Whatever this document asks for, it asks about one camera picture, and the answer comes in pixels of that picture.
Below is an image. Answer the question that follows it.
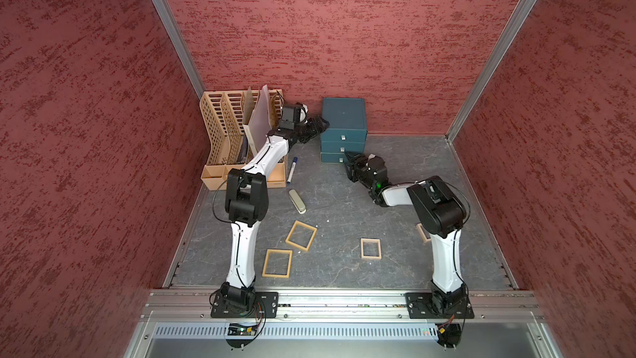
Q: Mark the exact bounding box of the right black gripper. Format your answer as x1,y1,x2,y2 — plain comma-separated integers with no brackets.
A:
345,151,377,189

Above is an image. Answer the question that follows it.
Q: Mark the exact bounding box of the teal three-drawer cabinet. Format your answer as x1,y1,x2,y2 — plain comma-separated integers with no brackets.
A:
320,98,368,163

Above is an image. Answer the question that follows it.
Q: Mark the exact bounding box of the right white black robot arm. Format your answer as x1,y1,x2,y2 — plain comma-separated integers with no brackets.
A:
344,152,469,312

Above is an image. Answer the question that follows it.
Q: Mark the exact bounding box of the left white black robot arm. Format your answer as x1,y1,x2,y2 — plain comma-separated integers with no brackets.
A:
220,116,330,312

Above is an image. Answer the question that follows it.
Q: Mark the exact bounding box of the blue white marker pen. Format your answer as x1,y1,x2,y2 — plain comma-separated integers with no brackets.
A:
286,157,298,185

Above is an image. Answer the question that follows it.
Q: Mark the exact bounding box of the purple paper folder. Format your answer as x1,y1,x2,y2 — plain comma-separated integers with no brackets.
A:
244,85,272,156

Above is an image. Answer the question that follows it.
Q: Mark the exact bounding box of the brown cardboard sheet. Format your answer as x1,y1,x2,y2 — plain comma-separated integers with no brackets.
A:
242,87,255,125

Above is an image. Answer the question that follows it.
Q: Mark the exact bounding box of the beige whiteboard eraser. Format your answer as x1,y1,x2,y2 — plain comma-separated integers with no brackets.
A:
288,189,306,214

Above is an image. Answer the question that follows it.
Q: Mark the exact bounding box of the beige lattice file organizer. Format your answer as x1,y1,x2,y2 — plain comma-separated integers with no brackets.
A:
200,90,260,192

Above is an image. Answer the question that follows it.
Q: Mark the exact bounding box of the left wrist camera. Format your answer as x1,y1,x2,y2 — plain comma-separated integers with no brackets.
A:
279,103,307,129

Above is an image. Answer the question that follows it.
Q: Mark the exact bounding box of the small wooden frame box centre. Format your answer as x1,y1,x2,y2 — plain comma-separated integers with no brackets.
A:
360,238,382,260

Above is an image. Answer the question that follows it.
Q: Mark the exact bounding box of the small wooden frame box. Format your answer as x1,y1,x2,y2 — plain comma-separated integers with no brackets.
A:
416,223,431,243
360,238,382,260

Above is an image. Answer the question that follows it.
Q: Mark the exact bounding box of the large wooden frame box tilted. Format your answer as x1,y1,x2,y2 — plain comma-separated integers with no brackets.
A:
285,220,317,252

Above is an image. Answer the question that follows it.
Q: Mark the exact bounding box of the small wooden frame box right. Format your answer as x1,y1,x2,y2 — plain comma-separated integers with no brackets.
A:
416,223,431,243

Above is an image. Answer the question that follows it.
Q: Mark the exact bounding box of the large wooden frame box front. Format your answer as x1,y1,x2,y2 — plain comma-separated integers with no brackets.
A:
262,250,293,278

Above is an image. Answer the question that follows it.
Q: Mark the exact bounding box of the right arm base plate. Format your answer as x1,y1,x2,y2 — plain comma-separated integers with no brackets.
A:
405,291,475,320

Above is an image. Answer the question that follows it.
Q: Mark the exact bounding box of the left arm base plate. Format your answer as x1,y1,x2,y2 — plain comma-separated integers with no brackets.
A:
210,291,279,320

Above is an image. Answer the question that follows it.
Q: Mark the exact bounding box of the aluminium front rail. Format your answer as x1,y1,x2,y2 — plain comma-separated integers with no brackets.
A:
141,288,547,323

